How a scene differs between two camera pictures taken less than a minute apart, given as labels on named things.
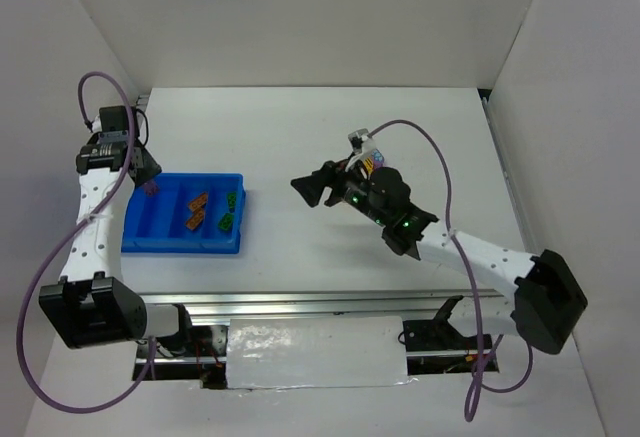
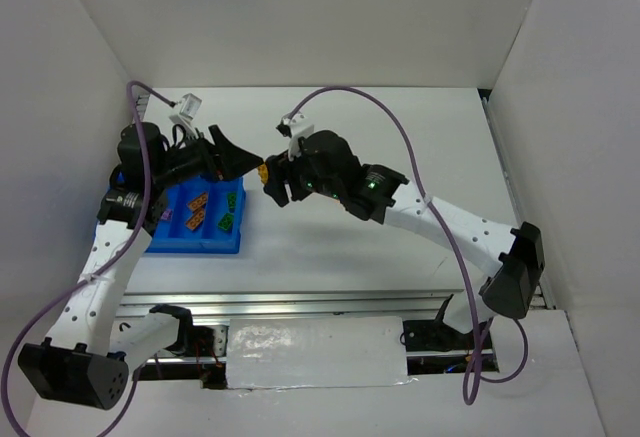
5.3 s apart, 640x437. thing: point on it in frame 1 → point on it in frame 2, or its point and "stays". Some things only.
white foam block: [316, 351] stays
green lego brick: [225, 221] stays
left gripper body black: [142, 167] → [214, 158]
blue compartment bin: [190, 213] stays
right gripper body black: [329, 185] → [288, 177]
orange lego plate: [195, 219] stays
